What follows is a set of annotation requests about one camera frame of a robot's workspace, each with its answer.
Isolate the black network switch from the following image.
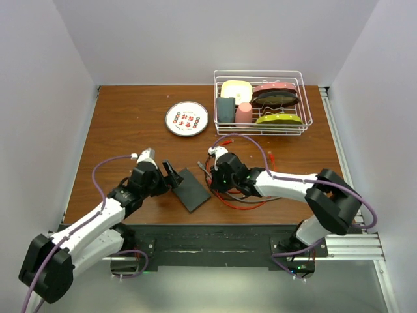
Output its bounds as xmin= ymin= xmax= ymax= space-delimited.
xmin=173 ymin=168 xmax=211 ymax=213

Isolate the red ethernet cable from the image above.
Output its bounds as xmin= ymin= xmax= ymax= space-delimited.
xmin=205 ymin=156 xmax=268 ymax=210
xmin=221 ymin=139 xmax=276 ymax=170

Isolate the grey ethernet cable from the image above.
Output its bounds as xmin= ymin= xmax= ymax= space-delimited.
xmin=197 ymin=161 xmax=284 ymax=205

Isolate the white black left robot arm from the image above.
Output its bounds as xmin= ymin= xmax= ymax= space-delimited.
xmin=18 ymin=149 xmax=184 ymax=312

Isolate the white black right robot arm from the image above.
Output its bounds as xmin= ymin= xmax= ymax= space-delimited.
xmin=208 ymin=147 xmax=361 ymax=256

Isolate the white patterned round plate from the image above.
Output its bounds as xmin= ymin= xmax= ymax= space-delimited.
xmin=165 ymin=101 xmax=209 ymax=137

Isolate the pink cup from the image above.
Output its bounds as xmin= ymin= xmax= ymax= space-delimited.
xmin=235 ymin=102 xmax=252 ymax=123

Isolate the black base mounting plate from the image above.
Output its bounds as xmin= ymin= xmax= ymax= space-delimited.
xmin=110 ymin=224 xmax=328 ymax=273

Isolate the dark teal cup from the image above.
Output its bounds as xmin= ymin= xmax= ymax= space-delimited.
xmin=216 ymin=97 xmax=235 ymax=123

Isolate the yellow-green plate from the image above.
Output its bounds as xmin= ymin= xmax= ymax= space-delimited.
xmin=255 ymin=113 xmax=302 ymax=125

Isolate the cream square bowl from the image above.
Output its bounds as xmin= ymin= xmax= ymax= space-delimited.
xmin=220 ymin=80 xmax=253 ymax=105

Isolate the pink plate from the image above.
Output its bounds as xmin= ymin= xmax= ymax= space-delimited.
xmin=252 ymin=82 xmax=297 ymax=97

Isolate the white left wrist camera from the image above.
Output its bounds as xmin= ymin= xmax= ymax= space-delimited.
xmin=136 ymin=147 xmax=156 ymax=166

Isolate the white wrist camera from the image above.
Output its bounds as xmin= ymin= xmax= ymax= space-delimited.
xmin=136 ymin=147 xmax=156 ymax=166
xmin=208 ymin=146 xmax=228 ymax=158

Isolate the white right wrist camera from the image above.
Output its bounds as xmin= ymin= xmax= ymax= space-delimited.
xmin=208 ymin=146 xmax=228 ymax=158

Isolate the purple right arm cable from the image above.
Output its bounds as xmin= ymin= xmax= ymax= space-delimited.
xmin=211 ymin=134 xmax=377 ymax=281

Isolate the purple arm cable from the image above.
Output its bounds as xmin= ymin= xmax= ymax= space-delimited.
xmin=22 ymin=153 xmax=151 ymax=313
xmin=211 ymin=134 xmax=377 ymax=281

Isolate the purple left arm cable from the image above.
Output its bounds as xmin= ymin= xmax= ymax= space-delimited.
xmin=22 ymin=153 xmax=151 ymax=313

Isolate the white wire dish rack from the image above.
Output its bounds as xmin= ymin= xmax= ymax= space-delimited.
xmin=213 ymin=70 xmax=313 ymax=136

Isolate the aluminium frame rail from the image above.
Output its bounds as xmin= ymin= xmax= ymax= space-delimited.
xmin=319 ymin=87 xmax=400 ymax=312

